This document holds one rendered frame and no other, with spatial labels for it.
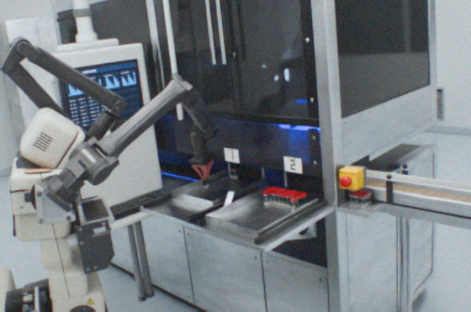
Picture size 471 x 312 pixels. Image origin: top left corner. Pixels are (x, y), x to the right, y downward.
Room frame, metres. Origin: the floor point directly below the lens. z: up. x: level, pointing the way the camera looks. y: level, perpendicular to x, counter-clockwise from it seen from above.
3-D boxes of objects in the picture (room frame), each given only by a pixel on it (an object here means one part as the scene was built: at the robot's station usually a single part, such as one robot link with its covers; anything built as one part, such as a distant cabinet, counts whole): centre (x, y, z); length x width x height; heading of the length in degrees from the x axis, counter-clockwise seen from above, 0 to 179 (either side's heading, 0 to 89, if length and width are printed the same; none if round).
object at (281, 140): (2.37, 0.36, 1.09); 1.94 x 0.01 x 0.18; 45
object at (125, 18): (2.54, 0.52, 1.50); 0.49 x 0.01 x 0.59; 45
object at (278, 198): (1.71, -0.16, 0.90); 0.18 x 0.02 x 0.05; 44
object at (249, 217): (1.63, -0.08, 0.90); 0.34 x 0.26 x 0.04; 134
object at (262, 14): (1.84, -0.17, 1.50); 0.43 x 0.01 x 0.59; 45
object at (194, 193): (1.95, 0.08, 0.90); 0.34 x 0.26 x 0.04; 135
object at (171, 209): (1.78, 0.01, 0.87); 0.70 x 0.48 x 0.02; 45
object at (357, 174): (1.61, -0.42, 0.99); 0.08 x 0.07 x 0.07; 135
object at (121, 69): (2.21, 0.63, 1.19); 0.50 x 0.19 x 0.78; 131
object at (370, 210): (1.63, -0.46, 0.87); 0.14 x 0.13 x 0.02; 135
